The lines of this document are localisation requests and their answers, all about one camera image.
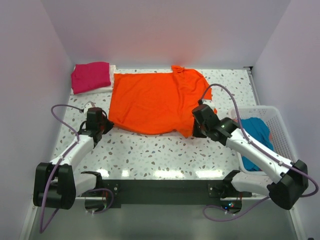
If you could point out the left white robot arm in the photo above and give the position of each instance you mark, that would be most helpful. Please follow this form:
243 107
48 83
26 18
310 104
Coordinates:
55 185

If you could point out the orange t-shirt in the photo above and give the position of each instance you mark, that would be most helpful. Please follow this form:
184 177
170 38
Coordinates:
157 103

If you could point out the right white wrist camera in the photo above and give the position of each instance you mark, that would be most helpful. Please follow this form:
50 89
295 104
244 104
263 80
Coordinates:
211 104

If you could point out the folded white t-shirt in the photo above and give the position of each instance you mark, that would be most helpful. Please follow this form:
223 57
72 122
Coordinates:
107 89

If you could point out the white plastic laundry basket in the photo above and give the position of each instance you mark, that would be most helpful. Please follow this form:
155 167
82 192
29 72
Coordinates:
271 116

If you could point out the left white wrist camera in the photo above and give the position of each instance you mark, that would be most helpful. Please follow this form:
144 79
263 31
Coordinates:
88 105

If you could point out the teal t-shirt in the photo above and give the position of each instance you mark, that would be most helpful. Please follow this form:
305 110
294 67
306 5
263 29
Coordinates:
259 130

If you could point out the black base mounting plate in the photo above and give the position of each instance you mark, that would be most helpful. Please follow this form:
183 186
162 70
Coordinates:
170 192

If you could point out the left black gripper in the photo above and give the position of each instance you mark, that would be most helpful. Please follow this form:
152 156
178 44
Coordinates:
109 124

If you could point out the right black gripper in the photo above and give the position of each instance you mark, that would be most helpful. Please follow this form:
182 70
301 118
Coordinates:
195 133

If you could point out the pink t-shirt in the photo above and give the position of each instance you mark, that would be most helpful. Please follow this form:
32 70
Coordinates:
270 137

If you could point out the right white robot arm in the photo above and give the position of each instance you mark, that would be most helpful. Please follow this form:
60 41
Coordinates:
284 181

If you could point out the folded magenta t-shirt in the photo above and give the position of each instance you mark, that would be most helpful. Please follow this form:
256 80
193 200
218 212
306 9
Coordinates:
90 76

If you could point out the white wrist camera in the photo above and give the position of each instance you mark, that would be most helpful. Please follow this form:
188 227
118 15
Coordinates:
211 104
88 105

